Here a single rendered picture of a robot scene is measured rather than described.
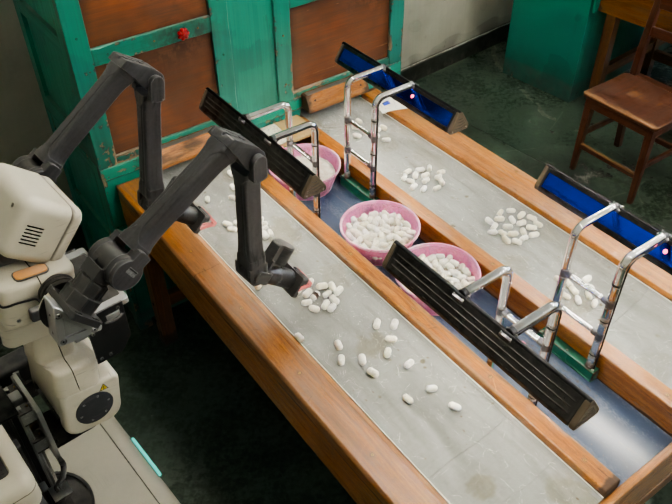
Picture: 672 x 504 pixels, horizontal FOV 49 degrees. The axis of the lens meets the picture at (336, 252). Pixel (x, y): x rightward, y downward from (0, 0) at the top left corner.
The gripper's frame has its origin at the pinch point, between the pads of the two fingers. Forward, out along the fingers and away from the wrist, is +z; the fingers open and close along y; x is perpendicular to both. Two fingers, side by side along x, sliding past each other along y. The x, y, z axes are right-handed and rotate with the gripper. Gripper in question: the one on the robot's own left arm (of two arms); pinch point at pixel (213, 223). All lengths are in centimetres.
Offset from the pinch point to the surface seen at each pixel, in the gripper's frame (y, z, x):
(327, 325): -49, 14, 2
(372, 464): -93, -3, 13
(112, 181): 50, -5, 14
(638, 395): -117, 53, -32
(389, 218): -22, 47, -29
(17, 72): 131, -14, 10
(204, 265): -6.9, -0.5, 11.7
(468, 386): -89, 26, -10
